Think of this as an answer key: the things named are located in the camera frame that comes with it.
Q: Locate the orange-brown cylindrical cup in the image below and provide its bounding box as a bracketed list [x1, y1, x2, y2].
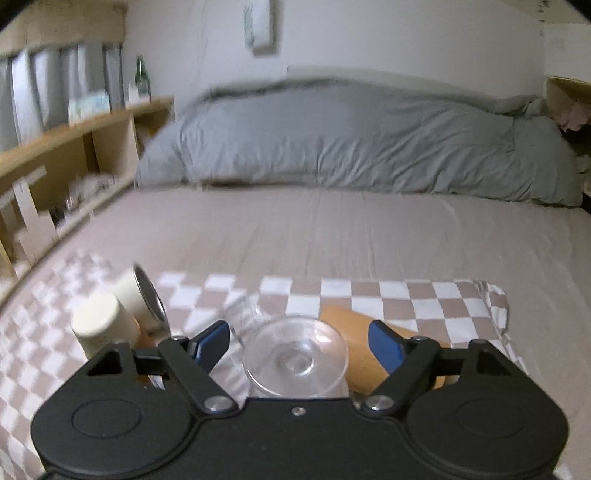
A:
[318, 304, 452, 396]

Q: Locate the green glass bottle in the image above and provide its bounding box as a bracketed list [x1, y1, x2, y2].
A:
[134, 55, 151, 102]

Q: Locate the white wall unit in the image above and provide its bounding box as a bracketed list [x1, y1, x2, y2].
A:
[243, 0, 280, 56]

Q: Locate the cream steel-rimmed mug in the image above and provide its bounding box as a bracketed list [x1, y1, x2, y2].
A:
[112, 263, 169, 334]

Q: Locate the cream cup with brown sleeve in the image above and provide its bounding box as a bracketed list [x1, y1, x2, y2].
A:
[70, 292, 156, 360]

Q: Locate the clear ribbed glass tumbler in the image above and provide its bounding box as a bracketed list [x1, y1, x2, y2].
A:
[222, 295, 267, 346]

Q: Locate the grey duvet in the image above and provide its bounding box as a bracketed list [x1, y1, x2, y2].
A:
[135, 78, 583, 207]

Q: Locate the cardboard piece on shelf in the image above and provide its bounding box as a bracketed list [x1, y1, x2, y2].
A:
[13, 179, 59, 264]

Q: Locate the wooden headboard shelf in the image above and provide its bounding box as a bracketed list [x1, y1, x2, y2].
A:
[1, 97, 173, 282]

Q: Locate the beige bed mattress sheet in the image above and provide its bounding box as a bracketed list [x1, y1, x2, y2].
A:
[0, 186, 591, 407]

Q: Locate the ribbed clear stemmed glass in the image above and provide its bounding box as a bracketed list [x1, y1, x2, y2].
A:
[242, 316, 349, 399]

